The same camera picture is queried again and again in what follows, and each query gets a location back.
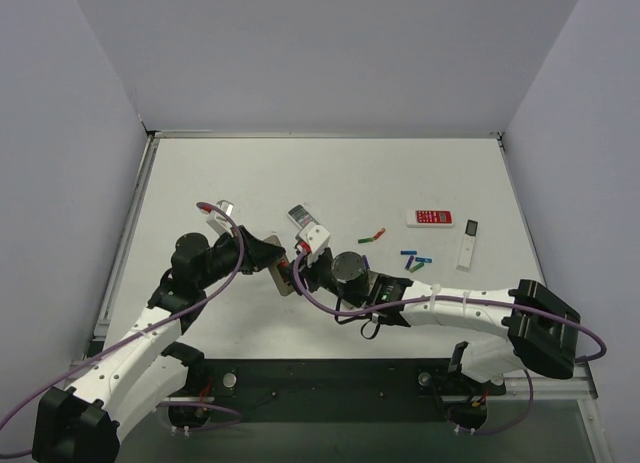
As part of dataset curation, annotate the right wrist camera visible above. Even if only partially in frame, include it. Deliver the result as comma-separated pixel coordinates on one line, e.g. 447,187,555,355
296,223,330,267

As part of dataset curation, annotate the beige remote control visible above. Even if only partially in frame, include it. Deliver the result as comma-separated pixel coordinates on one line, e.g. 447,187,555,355
264,235,296,297

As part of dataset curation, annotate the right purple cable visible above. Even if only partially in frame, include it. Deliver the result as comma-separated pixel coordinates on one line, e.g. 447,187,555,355
292,247,609,364

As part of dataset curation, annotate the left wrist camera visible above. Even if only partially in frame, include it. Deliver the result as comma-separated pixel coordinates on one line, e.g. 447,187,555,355
200,199,234,236

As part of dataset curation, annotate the blue purple battery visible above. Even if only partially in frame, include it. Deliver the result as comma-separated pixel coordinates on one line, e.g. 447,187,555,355
404,255,414,271

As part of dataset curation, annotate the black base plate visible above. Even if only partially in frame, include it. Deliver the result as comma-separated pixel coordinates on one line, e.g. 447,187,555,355
174,358,506,423

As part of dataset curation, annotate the red white remote control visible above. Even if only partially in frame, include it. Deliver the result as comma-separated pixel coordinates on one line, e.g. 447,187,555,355
405,209,454,228

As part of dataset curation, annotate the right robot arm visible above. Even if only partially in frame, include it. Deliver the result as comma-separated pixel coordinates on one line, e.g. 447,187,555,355
290,251,581,383

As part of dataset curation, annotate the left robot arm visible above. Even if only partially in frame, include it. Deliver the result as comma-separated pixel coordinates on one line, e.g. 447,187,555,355
32,228,285,462

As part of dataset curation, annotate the slim white remote control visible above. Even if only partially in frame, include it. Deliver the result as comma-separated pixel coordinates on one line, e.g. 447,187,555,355
456,219,479,271

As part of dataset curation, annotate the grey white remote control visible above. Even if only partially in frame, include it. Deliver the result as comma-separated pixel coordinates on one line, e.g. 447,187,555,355
287,204,319,233

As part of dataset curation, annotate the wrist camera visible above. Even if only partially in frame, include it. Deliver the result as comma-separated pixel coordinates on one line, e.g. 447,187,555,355
200,199,234,236
296,223,330,267

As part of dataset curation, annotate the red yellow battery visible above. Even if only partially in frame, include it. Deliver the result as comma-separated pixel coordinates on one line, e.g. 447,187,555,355
373,228,386,240

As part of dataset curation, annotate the aluminium frame rail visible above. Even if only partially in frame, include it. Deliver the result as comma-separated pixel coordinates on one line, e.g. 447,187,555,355
69,355,600,403

